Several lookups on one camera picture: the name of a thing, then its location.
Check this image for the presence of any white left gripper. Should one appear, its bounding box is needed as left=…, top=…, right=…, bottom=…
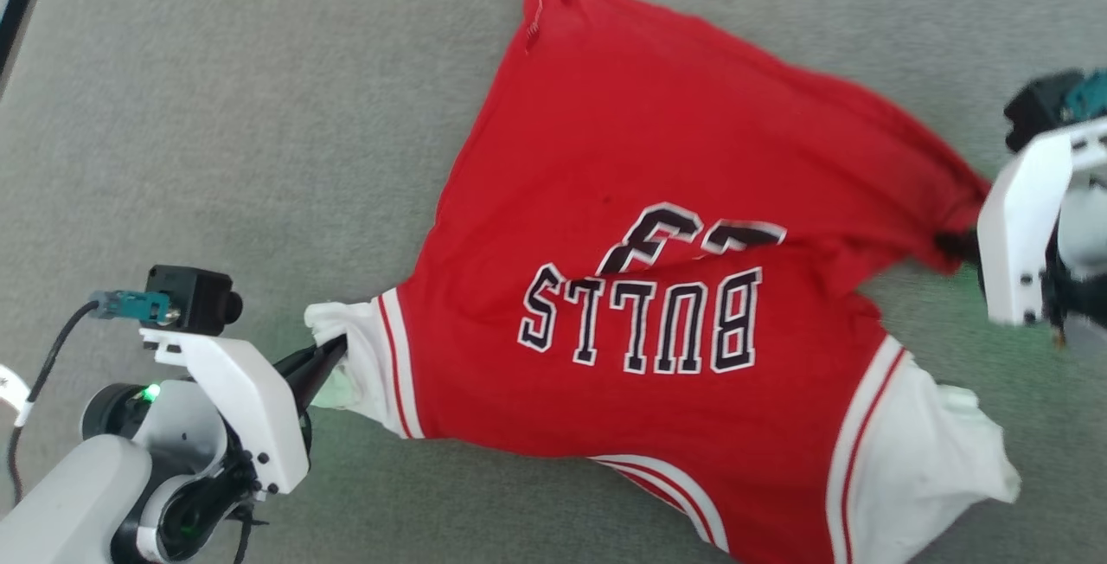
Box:
left=80, top=328, right=349, bottom=497

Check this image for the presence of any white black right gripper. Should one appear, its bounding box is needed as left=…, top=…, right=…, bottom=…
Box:
left=932, top=116, right=1107, bottom=327

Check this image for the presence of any red Bulls basketball jersey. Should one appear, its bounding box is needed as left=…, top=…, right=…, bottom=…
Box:
left=304, top=0, right=1023, bottom=564

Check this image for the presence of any grey fabric sofa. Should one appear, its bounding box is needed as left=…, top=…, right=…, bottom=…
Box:
left=0, top=0, right=1107, bottom=564

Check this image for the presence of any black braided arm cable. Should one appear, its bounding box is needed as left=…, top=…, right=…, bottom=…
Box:
left=232, top=503, right=260, bottom=564

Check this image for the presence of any black camera cable teal plug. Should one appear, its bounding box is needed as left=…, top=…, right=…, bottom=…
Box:
left=7, top=289, right=178, bottom=504

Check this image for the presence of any white paper cable tag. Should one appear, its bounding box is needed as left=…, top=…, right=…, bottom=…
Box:
left=0, top=363, right=35, bottom=426

